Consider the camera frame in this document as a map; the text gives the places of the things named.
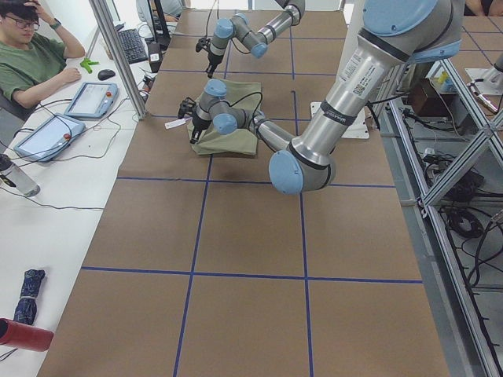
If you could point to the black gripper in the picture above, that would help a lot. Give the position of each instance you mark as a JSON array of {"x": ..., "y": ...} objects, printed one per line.
[
  {"x": 196, "y": 127},
  {"x": 212, "y": 61}
]

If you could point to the olive green long-sleeve shirt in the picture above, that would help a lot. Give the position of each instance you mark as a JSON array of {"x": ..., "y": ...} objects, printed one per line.
[{"x": 228, "y": 107}]

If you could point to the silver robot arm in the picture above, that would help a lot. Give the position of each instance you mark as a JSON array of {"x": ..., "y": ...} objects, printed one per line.
[
  {"x": 393, "y": 33},
  {"x": 255, "y": 42}
]

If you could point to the white red garment hang tag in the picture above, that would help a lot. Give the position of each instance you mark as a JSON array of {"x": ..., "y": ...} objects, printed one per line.
[{"x": 177, "y": 123}]

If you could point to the black keyboard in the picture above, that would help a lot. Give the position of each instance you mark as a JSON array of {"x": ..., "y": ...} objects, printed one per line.
[{"x": 132, "y": 45}]

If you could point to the far blue teach pendant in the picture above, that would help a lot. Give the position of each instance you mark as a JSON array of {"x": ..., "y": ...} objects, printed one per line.
[{"x": 93, "y": 100}]

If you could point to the blue teach pendant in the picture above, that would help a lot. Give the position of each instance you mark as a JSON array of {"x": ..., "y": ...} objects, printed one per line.
[
  {"x": 49, "y": 139},
  {"x": 93, "y": 100}
]

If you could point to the black computer mouse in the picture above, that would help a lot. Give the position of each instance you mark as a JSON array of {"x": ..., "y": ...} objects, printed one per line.
[{"x": 105, "y": 74}]

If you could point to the green plastic toy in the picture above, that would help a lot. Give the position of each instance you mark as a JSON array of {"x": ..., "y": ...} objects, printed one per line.
[{"x": 87, "y": 64}]

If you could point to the near blue teach pendant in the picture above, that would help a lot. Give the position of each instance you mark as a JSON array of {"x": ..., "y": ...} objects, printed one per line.
[{"x": 49, "y": 139}]

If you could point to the person in green shirt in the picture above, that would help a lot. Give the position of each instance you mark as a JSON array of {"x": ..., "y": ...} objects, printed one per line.
[{"x": 34, "y": 50}]

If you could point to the clear water bottle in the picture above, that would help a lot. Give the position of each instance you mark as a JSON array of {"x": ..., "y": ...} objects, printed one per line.
[{"x": 14, "y": 177}]

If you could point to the folded navy plaid umbrella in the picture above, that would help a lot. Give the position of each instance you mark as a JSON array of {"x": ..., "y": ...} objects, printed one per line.
[{"x": 26, "y": 309}]

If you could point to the red cylindrical bottle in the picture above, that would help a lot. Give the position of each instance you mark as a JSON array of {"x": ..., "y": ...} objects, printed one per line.
[{"x": 25, "y": 336}]

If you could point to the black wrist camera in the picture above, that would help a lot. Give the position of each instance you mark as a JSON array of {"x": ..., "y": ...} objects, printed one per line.
[
  {"x": 186, "y": 108},
  {"x": 203, "y": 44}
]

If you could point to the aluminium frame post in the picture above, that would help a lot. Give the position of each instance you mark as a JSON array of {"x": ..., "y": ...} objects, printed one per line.
[{"x": 107, "y": 29}]

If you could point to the white camera mast base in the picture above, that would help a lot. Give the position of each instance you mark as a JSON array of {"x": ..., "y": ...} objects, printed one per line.
[{"x": 357, "y": 129}]

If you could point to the aluminium side rail frame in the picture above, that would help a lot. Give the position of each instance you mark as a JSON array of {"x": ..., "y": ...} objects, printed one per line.
[{"x": 445, "y": 126}]

